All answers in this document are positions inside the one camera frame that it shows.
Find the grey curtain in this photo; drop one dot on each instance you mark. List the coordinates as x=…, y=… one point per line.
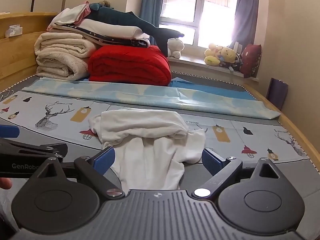
x=246, y=10

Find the white small garment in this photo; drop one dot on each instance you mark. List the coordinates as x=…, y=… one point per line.
x=150, y=155

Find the blue curtain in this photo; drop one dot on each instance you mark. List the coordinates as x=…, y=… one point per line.
x=150, y=5

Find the person's left hand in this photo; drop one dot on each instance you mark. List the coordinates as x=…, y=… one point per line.
x=5, y=183

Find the yellow duck plush toy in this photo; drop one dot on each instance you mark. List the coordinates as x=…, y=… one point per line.
x=212, y=53

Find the yellow and blue plush toy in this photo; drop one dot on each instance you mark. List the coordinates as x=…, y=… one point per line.
x=230, y=55

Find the pink and white cloth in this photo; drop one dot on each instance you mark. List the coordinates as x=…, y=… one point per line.
x=70, y=13

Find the red quilt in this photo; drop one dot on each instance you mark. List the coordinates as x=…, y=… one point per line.
x=130, y=65

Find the cream folded blanket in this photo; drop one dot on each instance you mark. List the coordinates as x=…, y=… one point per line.
x=60, y=55

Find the wooden bed frame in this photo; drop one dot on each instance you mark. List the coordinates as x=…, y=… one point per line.
x=17, y=52

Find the white plush toy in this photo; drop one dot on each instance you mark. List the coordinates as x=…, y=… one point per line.
x=175, y=46

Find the tissue pack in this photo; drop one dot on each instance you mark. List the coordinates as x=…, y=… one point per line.
x=13, y=31

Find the brown plush toy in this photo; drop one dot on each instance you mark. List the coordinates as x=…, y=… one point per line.
x=105, y=3

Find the purple bag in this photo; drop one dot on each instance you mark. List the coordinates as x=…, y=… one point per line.
x=276, y=93

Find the dark teal shark plush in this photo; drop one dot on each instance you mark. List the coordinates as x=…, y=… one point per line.
x=120, y=17

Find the light blue folded sheet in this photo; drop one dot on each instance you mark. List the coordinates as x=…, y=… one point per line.
x=125, y=92

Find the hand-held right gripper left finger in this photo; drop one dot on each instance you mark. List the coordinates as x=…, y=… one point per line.
x=104, y=159

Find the windowsill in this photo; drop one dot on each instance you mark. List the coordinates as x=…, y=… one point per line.
x=195, y=63

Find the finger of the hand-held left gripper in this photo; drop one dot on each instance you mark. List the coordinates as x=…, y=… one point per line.
x=37, y=148
x=8, y=131

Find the red printed pillow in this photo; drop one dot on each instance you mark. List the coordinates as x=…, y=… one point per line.
x=251, y=60

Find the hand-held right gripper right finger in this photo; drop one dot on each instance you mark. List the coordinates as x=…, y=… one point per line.
x=212, y=158

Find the window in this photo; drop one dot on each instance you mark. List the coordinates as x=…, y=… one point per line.
x=190, y=12

